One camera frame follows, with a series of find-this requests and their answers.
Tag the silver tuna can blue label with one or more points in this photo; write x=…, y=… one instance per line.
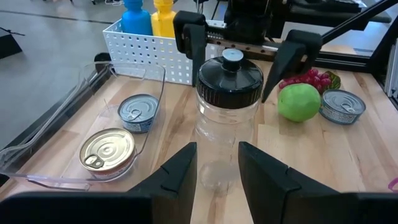
x=138, y=109
x=342, y=105

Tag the white perforated basket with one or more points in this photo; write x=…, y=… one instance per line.
x=146, y=53

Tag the magenta plastic water bottle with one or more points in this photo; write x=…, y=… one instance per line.
x=389, y=185

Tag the clear plastic bin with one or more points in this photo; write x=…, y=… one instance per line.
x=71, y=124

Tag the blue plastic bottle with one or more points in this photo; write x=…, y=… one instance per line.
x=136, y=21

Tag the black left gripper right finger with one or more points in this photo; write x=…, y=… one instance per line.
x=264, y=186

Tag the green apple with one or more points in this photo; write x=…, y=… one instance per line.
x=298, y=102

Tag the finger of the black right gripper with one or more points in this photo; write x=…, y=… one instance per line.
x=289, y=60
x=195, y=43

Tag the clear bottle black lid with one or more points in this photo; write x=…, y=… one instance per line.
x=228, y=81

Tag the yellow plastic bottle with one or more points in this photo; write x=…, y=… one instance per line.
x=163, y=23

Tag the gold-lid can red label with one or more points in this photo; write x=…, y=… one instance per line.
x=107, y=152

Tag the red grape bunch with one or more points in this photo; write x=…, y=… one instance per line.
x=317, y=79

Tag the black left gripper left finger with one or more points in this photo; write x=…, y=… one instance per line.
x=174, y=186

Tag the black box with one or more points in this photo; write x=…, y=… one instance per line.
x=9, y=46

